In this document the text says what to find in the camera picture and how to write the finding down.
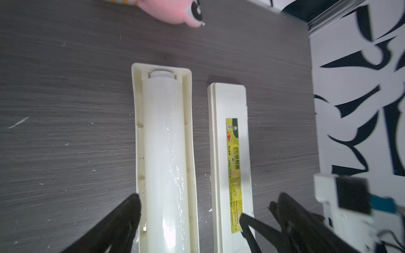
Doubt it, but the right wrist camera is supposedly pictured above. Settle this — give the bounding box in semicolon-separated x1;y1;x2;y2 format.
314;174;405;253

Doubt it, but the cream dispenser base tray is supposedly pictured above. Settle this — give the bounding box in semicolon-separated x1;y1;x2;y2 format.
131;63;199;253

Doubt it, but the cream dispenser lid with label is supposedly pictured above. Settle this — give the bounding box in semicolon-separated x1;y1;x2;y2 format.
207;82;254;253

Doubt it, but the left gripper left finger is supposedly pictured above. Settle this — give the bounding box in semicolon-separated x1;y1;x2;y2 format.
63;194;141;253

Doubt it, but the plastic wrap roll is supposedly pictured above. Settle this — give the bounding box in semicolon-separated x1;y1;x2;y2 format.
142;70;191;253

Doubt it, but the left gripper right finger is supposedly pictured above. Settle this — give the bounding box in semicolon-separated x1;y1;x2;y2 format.
239;192;358;253

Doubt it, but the pink plush toy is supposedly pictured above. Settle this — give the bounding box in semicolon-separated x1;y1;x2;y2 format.
109;0;205;28

